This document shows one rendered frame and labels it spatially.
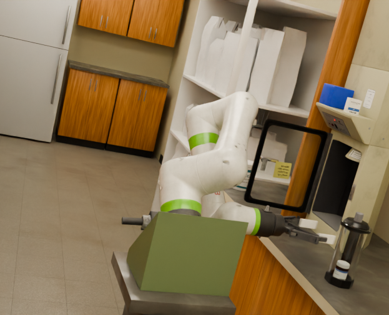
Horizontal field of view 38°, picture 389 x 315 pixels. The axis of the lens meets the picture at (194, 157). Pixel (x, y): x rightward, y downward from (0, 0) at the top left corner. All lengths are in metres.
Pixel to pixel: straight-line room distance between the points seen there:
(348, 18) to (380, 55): 0.29
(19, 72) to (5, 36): 0.43
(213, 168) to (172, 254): 0.29
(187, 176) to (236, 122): 0.29
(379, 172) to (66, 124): 5.20
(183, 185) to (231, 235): 0.21
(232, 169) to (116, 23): 5.68
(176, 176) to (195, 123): 0.39
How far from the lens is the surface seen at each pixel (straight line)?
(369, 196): 2.49
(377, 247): 2.77
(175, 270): 1.68
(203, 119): 2.11
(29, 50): 6.90
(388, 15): 2.54
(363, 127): 2.39
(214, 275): 1.73
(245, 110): 2.00
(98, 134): 7.22
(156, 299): 1.65
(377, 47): 2.54
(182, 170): 1.76
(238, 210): 1.86
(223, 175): 1.71
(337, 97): 2.54
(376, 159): 2.45
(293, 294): 2.24
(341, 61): 2.71
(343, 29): 2.70
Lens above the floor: 1.67
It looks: 12 degrees down
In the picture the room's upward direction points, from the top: 14 degrees clockwise
